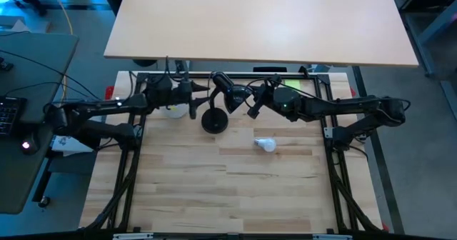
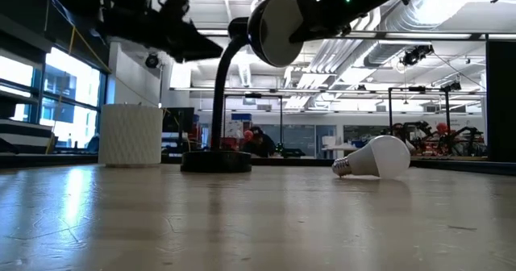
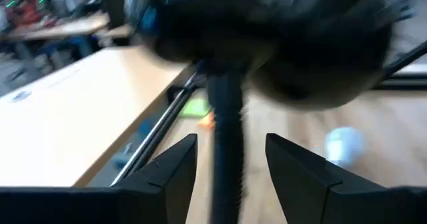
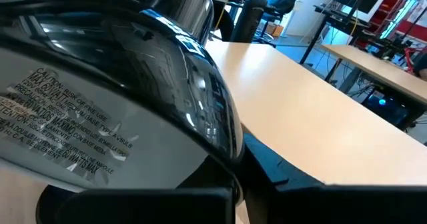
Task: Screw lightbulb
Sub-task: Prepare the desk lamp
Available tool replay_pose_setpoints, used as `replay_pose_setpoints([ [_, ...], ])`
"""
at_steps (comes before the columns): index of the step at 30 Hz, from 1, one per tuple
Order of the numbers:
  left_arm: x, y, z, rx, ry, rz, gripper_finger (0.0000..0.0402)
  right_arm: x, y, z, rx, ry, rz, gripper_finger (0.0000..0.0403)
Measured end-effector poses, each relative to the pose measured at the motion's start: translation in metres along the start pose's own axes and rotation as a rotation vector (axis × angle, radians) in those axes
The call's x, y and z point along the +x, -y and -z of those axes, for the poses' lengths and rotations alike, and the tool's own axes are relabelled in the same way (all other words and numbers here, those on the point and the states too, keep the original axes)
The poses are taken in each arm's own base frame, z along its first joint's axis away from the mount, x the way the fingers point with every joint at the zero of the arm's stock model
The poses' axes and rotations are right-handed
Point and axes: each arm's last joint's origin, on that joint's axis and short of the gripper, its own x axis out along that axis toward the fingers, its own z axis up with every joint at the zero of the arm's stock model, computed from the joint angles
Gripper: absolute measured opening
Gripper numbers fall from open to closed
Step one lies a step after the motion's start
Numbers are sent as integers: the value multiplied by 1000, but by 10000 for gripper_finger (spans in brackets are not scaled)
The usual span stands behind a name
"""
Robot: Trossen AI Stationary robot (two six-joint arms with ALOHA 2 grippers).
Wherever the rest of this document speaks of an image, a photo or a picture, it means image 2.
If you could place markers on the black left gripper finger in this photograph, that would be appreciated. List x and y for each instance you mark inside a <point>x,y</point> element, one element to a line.
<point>197,47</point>

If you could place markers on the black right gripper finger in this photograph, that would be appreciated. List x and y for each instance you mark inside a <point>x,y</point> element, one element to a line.
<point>306,21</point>

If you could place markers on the black gooseneck desk lamp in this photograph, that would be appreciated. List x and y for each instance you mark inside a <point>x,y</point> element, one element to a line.
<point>217,113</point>

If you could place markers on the white LED lightbulb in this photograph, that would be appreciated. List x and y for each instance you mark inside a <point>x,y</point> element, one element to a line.
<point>383,156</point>

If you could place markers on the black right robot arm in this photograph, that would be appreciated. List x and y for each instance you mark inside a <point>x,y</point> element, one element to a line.
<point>387,1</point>

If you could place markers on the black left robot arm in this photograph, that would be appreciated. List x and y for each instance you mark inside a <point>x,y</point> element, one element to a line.
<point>129,5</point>

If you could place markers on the black monitor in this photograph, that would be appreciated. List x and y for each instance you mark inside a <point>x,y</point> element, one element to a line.
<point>177,119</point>

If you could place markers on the long ceiling light strip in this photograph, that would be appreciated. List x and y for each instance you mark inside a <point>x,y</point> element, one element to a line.
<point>427,36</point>

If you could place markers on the white textured cup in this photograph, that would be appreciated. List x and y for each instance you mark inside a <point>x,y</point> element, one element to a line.
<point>130,136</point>

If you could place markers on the large window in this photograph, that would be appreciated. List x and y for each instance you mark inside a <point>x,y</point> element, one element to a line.
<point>68,101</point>

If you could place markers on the person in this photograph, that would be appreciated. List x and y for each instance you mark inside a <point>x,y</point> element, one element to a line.
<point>260,142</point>

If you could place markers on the red and black background robot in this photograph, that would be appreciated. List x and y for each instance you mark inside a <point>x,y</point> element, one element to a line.
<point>439,140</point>

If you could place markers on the grey side desk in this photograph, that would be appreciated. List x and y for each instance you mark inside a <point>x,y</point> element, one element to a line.
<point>24,138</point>

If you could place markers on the black ceiling camera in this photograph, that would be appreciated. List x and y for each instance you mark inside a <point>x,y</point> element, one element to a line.
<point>152,60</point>
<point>415,55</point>

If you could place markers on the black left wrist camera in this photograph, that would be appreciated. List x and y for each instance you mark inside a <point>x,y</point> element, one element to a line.
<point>175,5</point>

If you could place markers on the silver ventilation duct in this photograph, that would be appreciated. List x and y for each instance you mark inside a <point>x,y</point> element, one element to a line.
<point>407,17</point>

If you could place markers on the black background stand frame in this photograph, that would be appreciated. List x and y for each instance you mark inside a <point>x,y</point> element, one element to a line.
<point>390,109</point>
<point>281,122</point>

